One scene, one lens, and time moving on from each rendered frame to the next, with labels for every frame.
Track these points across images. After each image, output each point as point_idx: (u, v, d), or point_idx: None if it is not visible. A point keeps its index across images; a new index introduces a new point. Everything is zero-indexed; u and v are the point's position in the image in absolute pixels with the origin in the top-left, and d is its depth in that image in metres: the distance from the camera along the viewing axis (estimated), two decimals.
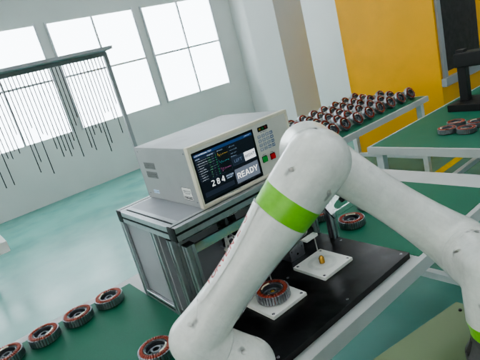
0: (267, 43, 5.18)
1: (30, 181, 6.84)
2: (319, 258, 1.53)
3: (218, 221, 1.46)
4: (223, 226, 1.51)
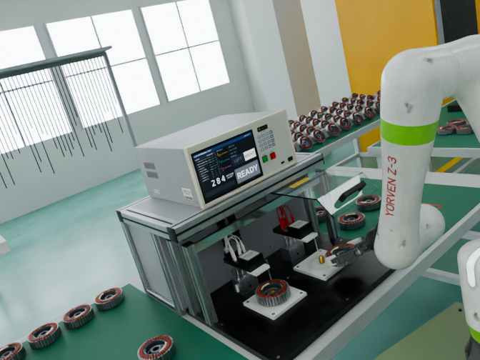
0: (267, 43, 5.18)
1: (30, 181, 6.84)
2: (319, 258, 1.53)
3: (218, 221, 1.46)
4: (223, 226, 1.51)
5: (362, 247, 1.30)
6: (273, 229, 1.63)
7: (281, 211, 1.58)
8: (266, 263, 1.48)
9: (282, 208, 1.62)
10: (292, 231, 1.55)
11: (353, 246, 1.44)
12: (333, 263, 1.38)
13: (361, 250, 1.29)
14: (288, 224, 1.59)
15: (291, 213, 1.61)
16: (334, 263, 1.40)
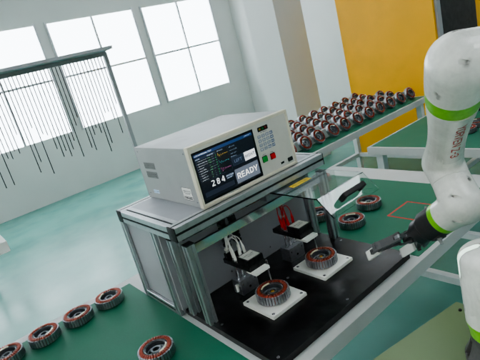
0: (267, 43, 5.18)
1: (30, 181, 6.84)
2: None
3: (218, 221, 1.46)
4: (223, 226, 1.51)
5: None
6: (273, 229, 1.63)
7: (281, 211, 1.58)
8: (266, 263, 1.48)
9: (282, 208, 1.62)
10: (292, 231, 1.55)
11: (331, 251, 1.52)
12: None
13: None
14: (288, 224, 1.59)
15: (291, 213, 1.61)
16: (406, 246, 1.42)
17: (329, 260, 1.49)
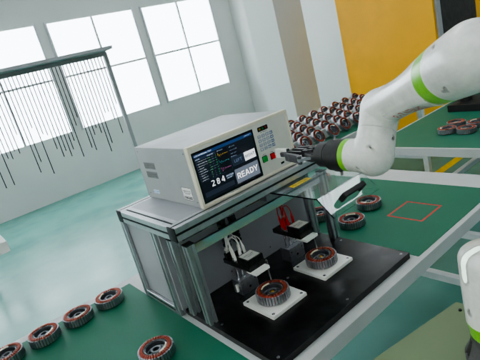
0: (267, 43, 5.18)
1: (30, 181, 6.84)
2: None
3: (218, 221, 1.46)
4: (223, 226, 1.51)
5: None
6: (273, 229, 1.63)
7: (281, 211, 1.58)
8: (266, 263, 1.48)
9: (282, 208, 1.62)
10: (292, 231, 1.55)
11: (331, 251, 1.52)
12: None
13: None
14: (288, 224, 1.59)
15: (291, 213, 1.61)
16: (283, 148, 1.43)
17: (329, 260, 1.49)
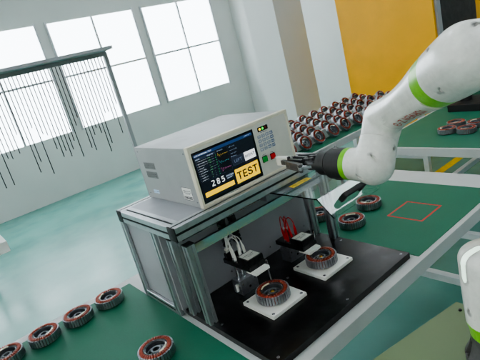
0: (267, 43, 5.18)
1: (30, 181, 6.84)
2: None
3: (218, 221, 1.46)
4: (223, 226, 1.51)
5: None
6: (276, 241, 1.65)
7: (283, 223, 1.59)
8: (266, 263, 1.48)
9: (285, 221, 1.63)
10: (295, 243, 1.57)
11: (331, 251, 1.52)
12: None
13: None
14: (291, 236, 1.61)
15: (294, 225, 1.62)
16: (284, 156, 1.44)
17: (329, 260, 1.49)
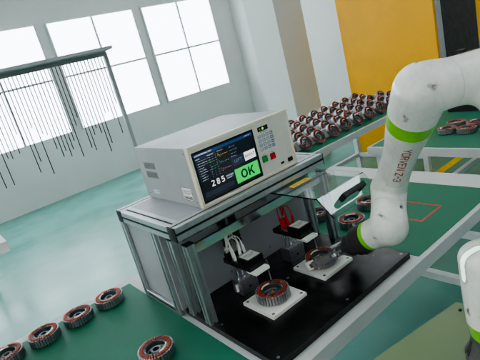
0: (267, 43, 5.18)
1: (30, 181, 6.84)
2: None
3: (218, 221, 1.46)
4: (223, 226, 1.51)
5: None
6: (273, 229, 1.63)
7: (281, 211, 1.58)
8: (266, 263, 1.48)
9: (282, 208, 1.62)
10: (292, 231, 1.55)
11: None
12: None
13: None
14: (288, 224, 1.59)
15: (291, 213, 1.61)
16: (336, 243, 1.56)
17: None
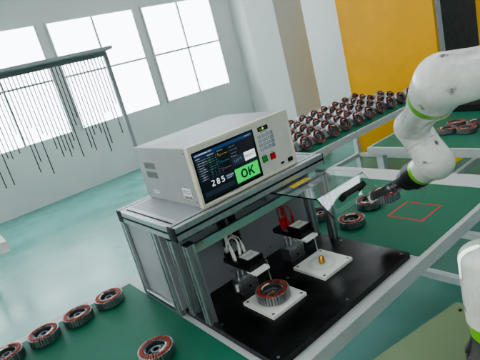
0: (267, 43, 5.18)
1: (30, 181, 6.84)
2: (319, 258, 1.53)
3: (218, 221, 1.46)
4: (223, 226, 1.51)
5: None
6: (273, 229, 1.63)
7: (281, 211, 1.58)
8: (266, 263, 1.48)
9: (282, 208, 1.62)
10: (292, 231, 1.55)
11: (395, 189, 1.62)
12: None
13: None
14: (288, 224, 1.59)
15: (291, 213, 1.61)
16: None
17: (389, 196, 1.59)
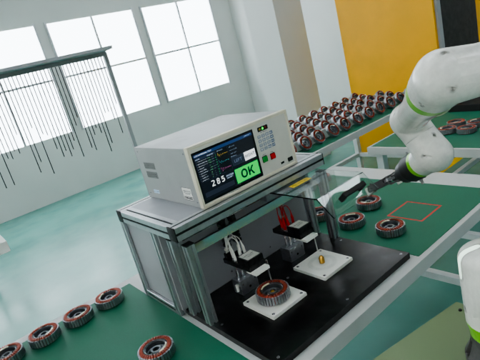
0: (267, 43, 5.18)
1: (30, 181, 6.84)
2: (319, 258, 1.53)
3: (218, 221, 1.46)
4: (223, 226, 1.51)
5: None
6: (273, 229, 1.63)
7: (281, 211, 1.58)
8: (266, 263, 1.48)
9: (282, 208, 1.62)
10: (292, 231, 1.55)
11: (401, 223, 1.66)
12: None
13: None
14: (288, 224, 1.59)
15: (291, 213, 1.61)
16: None
17: (396, 231, 1.63)
